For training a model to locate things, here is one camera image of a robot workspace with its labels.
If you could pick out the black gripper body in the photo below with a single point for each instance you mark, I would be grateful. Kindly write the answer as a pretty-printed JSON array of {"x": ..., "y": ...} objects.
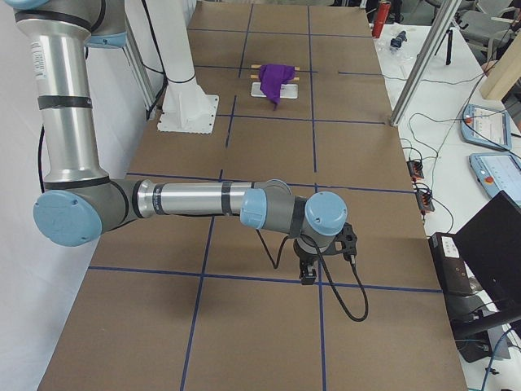
[{"x": 304, "y": 258}]

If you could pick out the purple microfibre towel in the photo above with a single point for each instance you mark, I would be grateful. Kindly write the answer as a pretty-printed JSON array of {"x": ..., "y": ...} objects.
[{"x": 272, "y": 91}]

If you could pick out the red black connector hub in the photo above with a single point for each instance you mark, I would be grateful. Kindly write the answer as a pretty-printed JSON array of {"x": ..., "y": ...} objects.
[
  {"x": 424, "y": 198},
  {"x": 415, "y": 169}
]

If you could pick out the black box with label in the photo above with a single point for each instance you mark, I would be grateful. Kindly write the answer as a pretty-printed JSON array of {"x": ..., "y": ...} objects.
[{"x": 450, "y": 268}]

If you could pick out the black monitor with stand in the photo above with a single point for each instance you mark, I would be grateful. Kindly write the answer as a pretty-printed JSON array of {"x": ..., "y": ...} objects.
[{"x": 489, "y": 244}]

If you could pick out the lower teach pendant tablet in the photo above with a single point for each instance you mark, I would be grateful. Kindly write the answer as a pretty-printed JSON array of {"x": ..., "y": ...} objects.
[{"x": 497, "y": 171}]

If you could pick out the teach pendant tablet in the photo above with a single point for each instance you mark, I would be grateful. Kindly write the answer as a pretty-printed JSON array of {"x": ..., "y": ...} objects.
[
  {"x": 497, "y": 171},
  {"x": 486, "y": 127}
]

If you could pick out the upper teach pendant tablet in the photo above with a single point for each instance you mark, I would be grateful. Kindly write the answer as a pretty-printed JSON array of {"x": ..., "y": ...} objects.
[{"x": 486, "y": 127}]

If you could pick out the dark blue folded cloth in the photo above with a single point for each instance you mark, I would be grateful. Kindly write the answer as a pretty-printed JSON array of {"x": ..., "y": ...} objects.
[{"x": 398, "y": 40}]

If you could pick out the red cylinder can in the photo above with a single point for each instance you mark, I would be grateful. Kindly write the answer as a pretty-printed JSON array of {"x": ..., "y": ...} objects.
[{"x": 380, "y": 17}]

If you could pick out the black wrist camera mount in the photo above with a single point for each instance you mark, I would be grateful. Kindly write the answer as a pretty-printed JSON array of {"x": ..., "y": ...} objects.
[{"x": 347, "y": 241}]

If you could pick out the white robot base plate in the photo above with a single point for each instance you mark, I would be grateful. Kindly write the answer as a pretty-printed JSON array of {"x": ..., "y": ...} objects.
[{"x": 187, "y": 116}]

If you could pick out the aluminium frame post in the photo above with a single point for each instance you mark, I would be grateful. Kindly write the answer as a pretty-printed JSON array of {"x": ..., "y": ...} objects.
[{"x": 434, "y": 38}]

